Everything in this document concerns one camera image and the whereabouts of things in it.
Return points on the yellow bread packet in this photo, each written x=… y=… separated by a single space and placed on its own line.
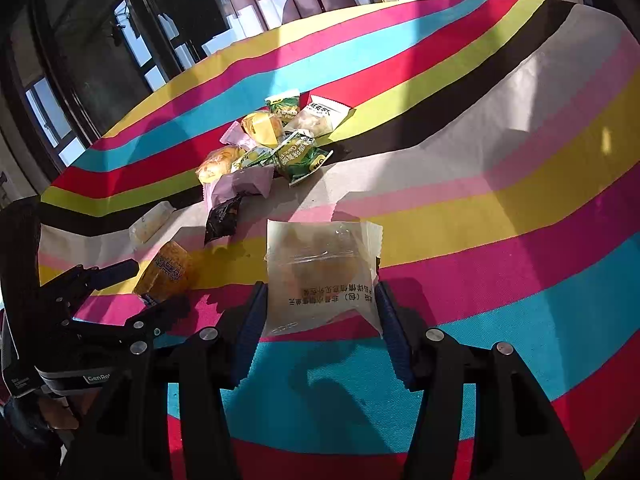
x=262 y=129
x=220 y=162

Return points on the purple pink snack packet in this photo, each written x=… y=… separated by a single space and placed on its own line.
x=240 y=185

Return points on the orange yellow snack packet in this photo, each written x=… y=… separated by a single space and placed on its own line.
x=165 y=270

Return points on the light green snack packet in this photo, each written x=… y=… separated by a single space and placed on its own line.
x=255 y=157

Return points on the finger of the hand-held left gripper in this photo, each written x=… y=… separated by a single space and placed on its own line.
x=112 y=270
x=162 y=315

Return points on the black snack packet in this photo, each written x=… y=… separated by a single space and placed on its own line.
x=222 y=220

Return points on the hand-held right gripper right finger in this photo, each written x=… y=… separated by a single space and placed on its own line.
x=397 y=335

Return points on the dark green snack packet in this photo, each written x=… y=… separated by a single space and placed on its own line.
x=282 y=105

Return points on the pale yellow cake packet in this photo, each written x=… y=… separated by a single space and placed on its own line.
x=150 y=222

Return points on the white pastry packet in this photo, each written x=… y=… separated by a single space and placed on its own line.
x=322 y=115

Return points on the dark framed glass door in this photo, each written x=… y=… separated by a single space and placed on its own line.
x=100 y=35

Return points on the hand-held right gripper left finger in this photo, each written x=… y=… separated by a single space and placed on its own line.
x=247 y=330

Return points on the green and white snack packet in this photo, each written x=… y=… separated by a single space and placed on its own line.
x=300 y=160

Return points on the translucent pastry packet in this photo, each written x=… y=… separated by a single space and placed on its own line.
x=320 y=270

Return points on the striped tablecloth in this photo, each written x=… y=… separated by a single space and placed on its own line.
x=450 y=160

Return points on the person's left hand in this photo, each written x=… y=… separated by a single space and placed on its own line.
x=50 y=417

